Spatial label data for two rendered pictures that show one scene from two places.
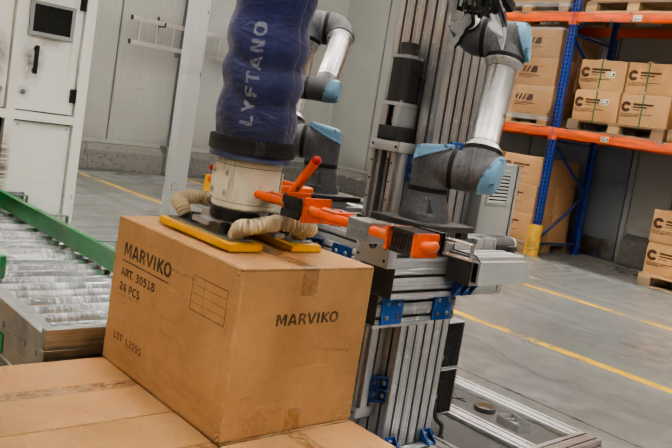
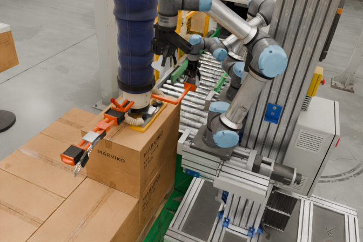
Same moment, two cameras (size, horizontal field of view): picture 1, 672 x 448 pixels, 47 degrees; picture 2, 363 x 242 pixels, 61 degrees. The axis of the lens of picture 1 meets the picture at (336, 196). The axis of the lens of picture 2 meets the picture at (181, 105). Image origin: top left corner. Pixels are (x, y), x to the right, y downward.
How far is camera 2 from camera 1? 217 cm
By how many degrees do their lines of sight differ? 64
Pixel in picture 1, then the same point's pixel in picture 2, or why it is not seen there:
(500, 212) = (311, 155)
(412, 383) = (242, 205)
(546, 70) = not seen: outside the picture
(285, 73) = (126, 56)
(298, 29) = (128, 37)
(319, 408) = (123, 187)
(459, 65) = not seen: hidden behind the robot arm
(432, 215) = (206, 140)
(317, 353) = (118, 169)
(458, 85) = not seen: hidden behind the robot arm
